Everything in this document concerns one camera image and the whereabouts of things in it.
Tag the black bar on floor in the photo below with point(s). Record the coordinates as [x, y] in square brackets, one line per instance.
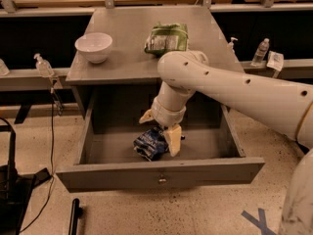
[76, 213]

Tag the metal drawer knob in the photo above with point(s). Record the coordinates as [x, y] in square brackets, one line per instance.
[162, 179]

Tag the white ceramic bowl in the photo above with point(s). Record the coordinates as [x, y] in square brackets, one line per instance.
[95, 47]

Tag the clear water bottle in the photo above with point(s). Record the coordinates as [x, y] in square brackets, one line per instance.
[260, 52]

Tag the grey shelf rail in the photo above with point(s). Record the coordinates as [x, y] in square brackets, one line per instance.
[31, 80]

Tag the black stand base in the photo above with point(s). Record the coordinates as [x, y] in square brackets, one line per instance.
[15, 189]

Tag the small pump bottle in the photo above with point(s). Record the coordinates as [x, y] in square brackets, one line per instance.
[232, 42]

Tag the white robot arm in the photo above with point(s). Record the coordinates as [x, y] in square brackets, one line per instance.
[285, 106]

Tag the clear pump sanitizer bottle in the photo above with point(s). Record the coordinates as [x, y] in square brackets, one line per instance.
[43, 66]

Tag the grey open drawer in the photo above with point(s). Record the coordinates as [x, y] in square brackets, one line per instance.
[211, 153]

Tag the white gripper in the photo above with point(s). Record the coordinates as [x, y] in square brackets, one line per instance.
[166, 116]

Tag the white plastic packet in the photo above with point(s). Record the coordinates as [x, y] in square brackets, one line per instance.
[275, 61]

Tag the blue chip bag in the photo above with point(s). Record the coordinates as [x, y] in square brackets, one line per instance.
[151, 144]

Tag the green chip bag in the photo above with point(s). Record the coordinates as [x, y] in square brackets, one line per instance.
[166, 38]

